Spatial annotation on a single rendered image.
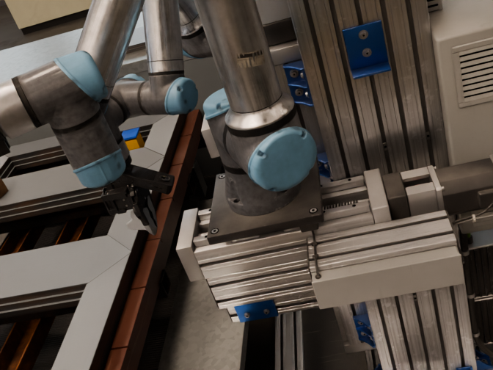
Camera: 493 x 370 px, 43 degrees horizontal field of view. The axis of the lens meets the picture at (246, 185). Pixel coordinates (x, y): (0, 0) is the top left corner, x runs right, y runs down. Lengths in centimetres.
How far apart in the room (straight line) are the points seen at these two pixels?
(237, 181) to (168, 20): 36
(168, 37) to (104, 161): 44
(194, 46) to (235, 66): 71
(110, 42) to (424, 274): 66
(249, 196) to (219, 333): 45
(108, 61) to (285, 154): 31
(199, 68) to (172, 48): 85
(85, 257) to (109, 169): 70
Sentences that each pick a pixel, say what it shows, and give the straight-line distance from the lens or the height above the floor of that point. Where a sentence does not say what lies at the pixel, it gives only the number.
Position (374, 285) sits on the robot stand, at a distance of 115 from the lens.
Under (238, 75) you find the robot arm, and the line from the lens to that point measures 94.
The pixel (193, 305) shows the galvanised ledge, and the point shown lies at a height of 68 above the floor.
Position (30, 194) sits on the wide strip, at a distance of 204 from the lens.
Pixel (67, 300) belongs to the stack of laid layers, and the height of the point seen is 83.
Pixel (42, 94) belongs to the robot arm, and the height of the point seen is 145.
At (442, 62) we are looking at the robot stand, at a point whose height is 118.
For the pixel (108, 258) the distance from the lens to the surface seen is 156.
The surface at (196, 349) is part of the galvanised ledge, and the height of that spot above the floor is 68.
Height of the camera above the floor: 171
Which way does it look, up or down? 31 degrees down
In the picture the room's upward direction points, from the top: 19 degrees counter-clockwise
